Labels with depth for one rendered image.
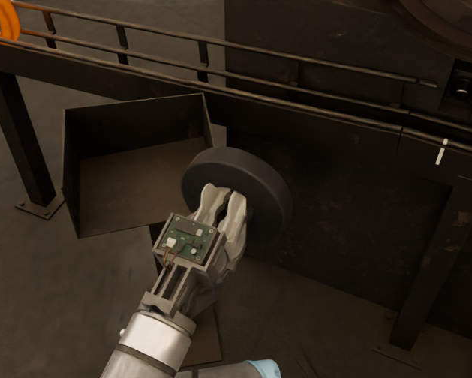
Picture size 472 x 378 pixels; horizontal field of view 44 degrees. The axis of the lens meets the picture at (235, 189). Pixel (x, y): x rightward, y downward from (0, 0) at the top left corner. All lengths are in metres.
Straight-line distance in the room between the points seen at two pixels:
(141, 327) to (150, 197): 0.47
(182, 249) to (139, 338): 0.11
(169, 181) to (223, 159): 0.40
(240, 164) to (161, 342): 0.23
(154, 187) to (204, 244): 0.46
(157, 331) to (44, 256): 1.19
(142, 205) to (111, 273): 0.67
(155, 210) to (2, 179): 1.08
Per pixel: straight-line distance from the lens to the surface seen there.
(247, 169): 0.72
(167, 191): 1.10
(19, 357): 1.67
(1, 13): 1.49
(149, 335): 0.66
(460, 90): 1.15
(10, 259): 1.85
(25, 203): 1.97
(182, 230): 0.68
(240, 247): 0.73
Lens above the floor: 1.42
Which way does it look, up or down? 48 degrees down
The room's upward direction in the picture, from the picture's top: straight up
